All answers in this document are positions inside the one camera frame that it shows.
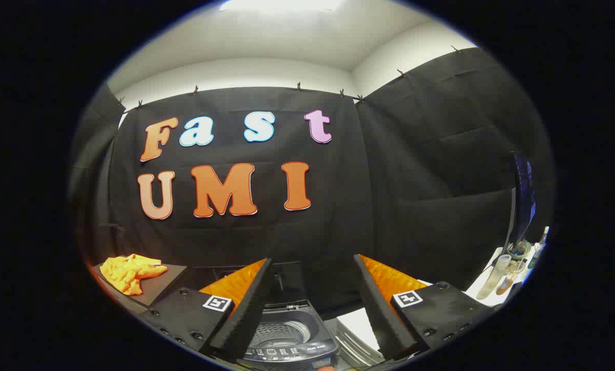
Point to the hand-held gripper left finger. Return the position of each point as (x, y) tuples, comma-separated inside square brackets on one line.
[(245, 314)]

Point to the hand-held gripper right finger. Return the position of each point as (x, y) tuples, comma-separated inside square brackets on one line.
[(379, 309)]

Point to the grey washing machine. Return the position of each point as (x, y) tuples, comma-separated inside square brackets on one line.
[(292, 330)]

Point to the transparent washing machine lid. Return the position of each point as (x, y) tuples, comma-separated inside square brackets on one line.
[(292, 283)]

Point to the yellow polo shirt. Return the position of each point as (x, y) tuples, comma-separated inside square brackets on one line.
[(130, 270)]

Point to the black backdrop cloth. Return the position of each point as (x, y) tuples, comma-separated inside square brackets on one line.
[(390, 196)]

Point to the amber liquid bottle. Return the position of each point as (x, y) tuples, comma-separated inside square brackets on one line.
[(508, 281)]

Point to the slim spray bottle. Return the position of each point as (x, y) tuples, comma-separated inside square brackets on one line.
[(538, 250)]

